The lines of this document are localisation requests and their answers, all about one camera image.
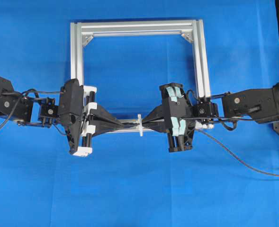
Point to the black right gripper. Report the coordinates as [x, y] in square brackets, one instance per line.
[180, 116]

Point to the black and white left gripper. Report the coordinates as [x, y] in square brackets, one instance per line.
[76, 103]

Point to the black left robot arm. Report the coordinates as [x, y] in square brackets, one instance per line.
[28, 108]

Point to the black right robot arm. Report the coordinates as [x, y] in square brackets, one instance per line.
[259, 105]

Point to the blue table mat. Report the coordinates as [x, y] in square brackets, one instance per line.
[230, 180]

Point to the white string loop holder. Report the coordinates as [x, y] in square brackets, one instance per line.
[140, 126]

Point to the silver aluminium extrusion frame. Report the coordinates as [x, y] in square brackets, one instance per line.
[81, 33]

